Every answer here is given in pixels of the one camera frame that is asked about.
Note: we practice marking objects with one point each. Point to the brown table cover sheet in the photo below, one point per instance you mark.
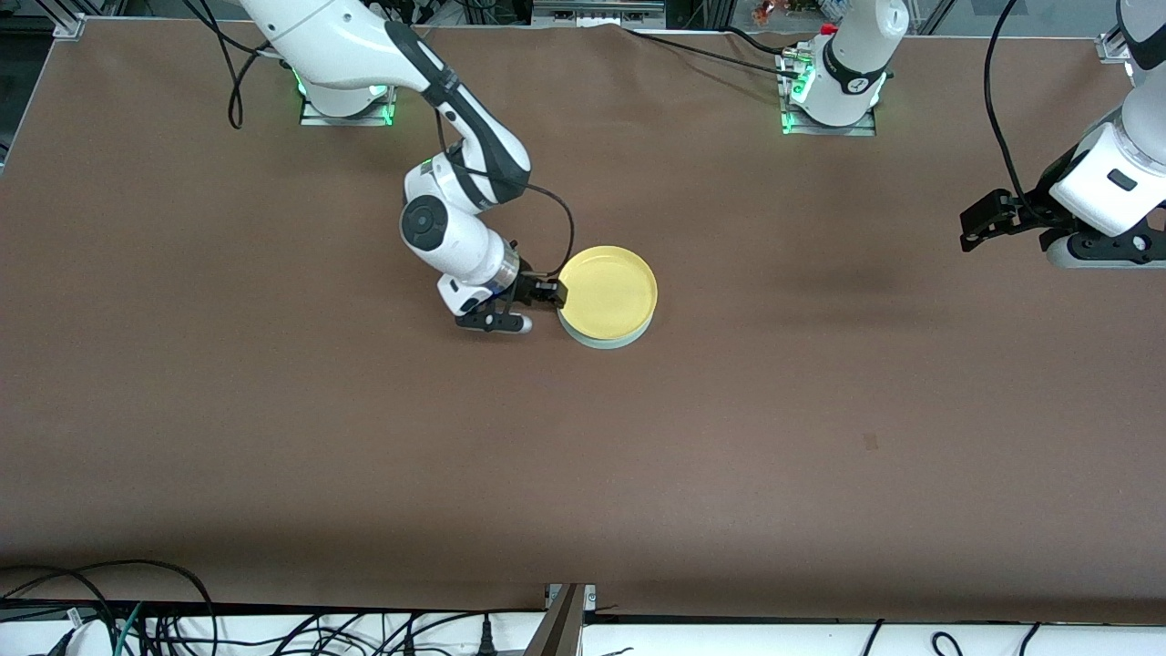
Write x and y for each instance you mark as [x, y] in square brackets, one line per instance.
[583, 474]

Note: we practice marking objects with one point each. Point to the aluminium frame profile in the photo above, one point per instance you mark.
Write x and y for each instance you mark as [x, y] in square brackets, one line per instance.
[1113, 46]
[68, 23]

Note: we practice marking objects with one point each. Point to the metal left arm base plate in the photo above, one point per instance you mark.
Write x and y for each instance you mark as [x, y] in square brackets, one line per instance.
[833, 129]

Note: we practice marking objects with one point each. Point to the pale green plastic plate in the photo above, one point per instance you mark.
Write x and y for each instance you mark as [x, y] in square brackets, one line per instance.
[606, 343]

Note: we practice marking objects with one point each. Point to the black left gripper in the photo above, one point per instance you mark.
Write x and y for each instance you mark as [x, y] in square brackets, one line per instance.
[1037, 210]

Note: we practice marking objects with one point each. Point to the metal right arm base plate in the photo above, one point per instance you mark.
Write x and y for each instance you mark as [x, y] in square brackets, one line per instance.
[346, 119]

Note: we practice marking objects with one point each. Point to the grey metal frame bracket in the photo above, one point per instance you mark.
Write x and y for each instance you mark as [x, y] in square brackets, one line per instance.
[563, 629]

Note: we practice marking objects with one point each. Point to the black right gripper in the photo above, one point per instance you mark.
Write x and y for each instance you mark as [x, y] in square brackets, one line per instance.
[527, 290]

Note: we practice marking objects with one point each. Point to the grey metal rack unit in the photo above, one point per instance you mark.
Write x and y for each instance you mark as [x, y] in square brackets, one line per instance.
[597, 11]

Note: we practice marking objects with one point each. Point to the white lower shelf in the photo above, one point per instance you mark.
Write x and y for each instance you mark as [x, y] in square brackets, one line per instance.
[729, 642]

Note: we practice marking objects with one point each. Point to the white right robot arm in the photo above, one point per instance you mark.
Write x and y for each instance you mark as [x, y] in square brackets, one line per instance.
[319, 36]

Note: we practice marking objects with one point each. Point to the black power plug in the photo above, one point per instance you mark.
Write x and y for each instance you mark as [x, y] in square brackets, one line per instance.
[485, 642]

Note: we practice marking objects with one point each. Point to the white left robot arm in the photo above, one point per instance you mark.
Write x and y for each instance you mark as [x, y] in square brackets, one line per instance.
[856, 55]

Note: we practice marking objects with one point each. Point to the yellow plastic plate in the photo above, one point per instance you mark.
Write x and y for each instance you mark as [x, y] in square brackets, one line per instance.
[608, 292]

